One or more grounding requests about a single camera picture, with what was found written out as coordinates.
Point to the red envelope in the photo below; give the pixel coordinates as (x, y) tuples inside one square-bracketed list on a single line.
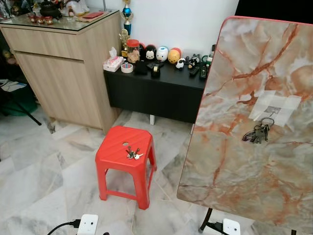
[(93, 14)]

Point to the large dark key bunch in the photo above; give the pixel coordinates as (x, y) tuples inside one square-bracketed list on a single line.
[(257, 133)]

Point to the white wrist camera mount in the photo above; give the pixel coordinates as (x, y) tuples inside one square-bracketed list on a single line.
[(88, 225), (231, 227)]

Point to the small panda figure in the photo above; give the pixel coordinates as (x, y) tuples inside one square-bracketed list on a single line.
[(180, 63)]

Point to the red lid snack jar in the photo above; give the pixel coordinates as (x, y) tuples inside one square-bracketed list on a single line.
[(133, 51)]

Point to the dark teapot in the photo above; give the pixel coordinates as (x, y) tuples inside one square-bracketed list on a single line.
[(50, 10)]

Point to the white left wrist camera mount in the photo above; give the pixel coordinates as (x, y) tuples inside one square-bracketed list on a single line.
[(88, 225)]

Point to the white tape roll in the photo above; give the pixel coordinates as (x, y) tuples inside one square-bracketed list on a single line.
[(127, 68)]

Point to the red plastic stool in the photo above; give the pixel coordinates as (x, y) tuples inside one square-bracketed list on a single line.
[(117, 152)]

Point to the black white animal figure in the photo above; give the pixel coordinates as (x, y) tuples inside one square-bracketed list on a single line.
[(193, 61)]

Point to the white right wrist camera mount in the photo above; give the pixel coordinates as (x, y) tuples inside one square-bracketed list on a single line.
[(231, 227)]

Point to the taped clear wall hook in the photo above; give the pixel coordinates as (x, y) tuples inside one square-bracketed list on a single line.
[(274, 105)]

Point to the blue trophy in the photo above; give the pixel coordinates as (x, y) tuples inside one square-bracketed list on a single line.
[(127, 12)]

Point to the black television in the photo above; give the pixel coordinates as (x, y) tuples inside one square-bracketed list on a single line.
[(274, 9)]

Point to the small gold trophy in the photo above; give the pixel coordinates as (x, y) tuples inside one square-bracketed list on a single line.
[(124, 43)]

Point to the black low console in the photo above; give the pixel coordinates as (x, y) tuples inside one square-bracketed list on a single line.
[(151, 95)]

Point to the black tape dispenser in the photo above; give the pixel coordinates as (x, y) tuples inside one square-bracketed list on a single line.
[(155, 71)]

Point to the white round plush toy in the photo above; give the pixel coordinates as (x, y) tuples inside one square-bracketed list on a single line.
[(162, 54)]

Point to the black box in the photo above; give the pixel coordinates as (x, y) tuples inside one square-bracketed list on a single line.
[(141, 68)]

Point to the pink tissue pack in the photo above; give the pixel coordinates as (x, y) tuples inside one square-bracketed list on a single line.
[(113, 62)]

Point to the small key bunch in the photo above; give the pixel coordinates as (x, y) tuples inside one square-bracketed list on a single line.
[(132, 153)]

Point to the green bag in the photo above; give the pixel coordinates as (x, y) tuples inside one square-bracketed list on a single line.
[(17, 105)]

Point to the black round plush toy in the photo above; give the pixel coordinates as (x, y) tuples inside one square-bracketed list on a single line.
[(149, 53)]

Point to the orange round plush toy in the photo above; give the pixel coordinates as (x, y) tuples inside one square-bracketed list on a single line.
[(174, 56)]

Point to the green black gadget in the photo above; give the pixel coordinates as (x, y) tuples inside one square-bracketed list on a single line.
[(205, 68)]

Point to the light wooden cabinet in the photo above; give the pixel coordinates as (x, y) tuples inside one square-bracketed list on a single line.
[(63, 78)]

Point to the marble pattern board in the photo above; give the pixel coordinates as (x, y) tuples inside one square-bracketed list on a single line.
[(244, 181)]

